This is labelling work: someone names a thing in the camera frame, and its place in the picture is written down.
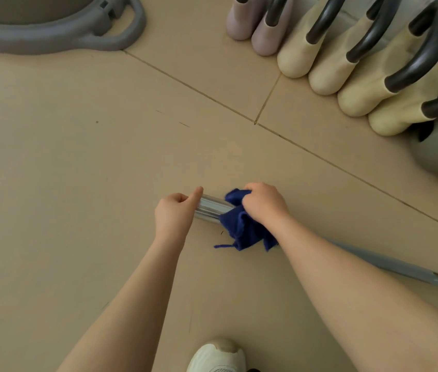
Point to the person's left hand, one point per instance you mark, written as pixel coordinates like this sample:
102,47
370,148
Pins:
172,218

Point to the person's right hand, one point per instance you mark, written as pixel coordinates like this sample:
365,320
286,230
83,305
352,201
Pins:
267,205

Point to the person's right fingers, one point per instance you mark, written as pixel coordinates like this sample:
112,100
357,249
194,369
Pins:
253,197

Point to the person's left thumb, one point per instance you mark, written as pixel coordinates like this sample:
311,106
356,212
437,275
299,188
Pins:
196,196

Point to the silver metal barbell bar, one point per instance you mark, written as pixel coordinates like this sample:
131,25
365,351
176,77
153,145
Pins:
213,208

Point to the blue cleaning cloth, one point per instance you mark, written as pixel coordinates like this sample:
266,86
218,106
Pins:
244,230

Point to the person's left forearm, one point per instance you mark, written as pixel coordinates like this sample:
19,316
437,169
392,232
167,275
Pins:
137,306

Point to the person's right forearm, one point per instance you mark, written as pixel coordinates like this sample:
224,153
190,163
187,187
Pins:
358,298

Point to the cream kettlebell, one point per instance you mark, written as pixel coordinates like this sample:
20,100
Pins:
329,75
296,58
362,94
395,116

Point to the pink kettlebell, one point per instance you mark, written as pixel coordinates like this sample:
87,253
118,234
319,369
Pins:
244,21
269,38

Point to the white sneaker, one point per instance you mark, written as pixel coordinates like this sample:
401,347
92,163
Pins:
217,358

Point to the grey exercise ball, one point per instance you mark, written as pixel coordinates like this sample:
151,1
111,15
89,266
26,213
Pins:
29,7

